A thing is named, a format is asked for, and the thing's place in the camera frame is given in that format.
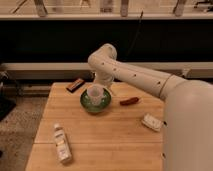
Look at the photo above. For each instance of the brown chocolate bar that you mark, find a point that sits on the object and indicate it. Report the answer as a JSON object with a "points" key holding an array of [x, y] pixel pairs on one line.
{"points": [[75, 85]]}

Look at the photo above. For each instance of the white ceramic cup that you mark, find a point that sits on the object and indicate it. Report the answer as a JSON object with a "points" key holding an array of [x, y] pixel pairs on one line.
{"points": [[95, 93]]}

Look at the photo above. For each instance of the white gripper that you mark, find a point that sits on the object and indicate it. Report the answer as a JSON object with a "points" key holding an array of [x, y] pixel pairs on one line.
{"points": [[105, 80]]}

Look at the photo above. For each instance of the green ceramic bowl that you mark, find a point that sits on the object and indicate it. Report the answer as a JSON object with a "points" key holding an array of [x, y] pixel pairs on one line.
{"points": [[89, 107]]}

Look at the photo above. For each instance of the brown sausage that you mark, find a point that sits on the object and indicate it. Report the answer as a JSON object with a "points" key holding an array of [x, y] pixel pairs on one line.
{"points": [[129, 101]]}

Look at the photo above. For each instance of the white rectangular packet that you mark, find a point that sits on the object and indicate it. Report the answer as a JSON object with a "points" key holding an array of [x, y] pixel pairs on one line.
{"points": [[152, 122]]}

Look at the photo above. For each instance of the white plastic bottle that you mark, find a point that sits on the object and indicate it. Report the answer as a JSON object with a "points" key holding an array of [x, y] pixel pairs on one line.
{"points": [[62, 146]]}

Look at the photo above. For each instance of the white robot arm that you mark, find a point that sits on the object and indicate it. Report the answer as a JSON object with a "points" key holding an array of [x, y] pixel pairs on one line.
{"points": [[188, 109]]}

